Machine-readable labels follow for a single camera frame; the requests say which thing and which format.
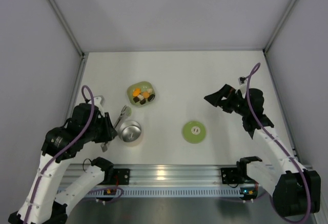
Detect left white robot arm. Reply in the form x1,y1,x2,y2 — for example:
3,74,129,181
8,101,117,223

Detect right aluminium frame post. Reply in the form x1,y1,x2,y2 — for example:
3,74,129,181
263,0,311,54

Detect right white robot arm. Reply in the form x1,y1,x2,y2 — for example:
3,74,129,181
204,84,321,217

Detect aluminium frame post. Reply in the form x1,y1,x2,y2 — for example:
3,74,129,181
263,0,311,54
35,0,86,58

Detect orange food piece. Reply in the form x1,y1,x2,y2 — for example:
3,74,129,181
132,88,141,97

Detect green round lid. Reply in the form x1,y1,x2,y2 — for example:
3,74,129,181
182,120,207,144

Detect green food tray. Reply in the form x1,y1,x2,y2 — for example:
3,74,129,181
127,81,157,107

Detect left aluminium frame post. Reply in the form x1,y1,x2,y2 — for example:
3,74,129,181
35,0,86,58

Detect green round food piece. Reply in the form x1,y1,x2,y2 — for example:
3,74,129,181
126,107,132,116

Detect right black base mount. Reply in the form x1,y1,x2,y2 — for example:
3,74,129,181
220,167,243,186

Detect metal serving tongs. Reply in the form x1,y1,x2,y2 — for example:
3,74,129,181
100,105,129,152

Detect aluminium mounting rail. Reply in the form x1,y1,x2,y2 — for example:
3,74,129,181
61,164,318,187

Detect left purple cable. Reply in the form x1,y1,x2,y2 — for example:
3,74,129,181
22,85,124,224

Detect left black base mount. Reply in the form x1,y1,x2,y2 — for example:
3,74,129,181
100,168,130,186

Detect grey slotted cable duct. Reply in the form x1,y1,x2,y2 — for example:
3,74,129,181
85,186,243,198

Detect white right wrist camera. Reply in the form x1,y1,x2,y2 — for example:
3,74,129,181
238,76,248,92

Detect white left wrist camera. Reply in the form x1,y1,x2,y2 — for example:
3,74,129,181
93,95,105,114

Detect black round food piece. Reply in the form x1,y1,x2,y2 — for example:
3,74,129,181
148,94,155,102

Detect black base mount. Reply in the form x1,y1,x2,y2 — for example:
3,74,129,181
100,168,130,186
220,167,243,186

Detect steel lunch box bowl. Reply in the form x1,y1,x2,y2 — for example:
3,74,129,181
118,120,143,147

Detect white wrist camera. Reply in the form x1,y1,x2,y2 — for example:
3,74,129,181
93,95,105,114
238,76,248,92

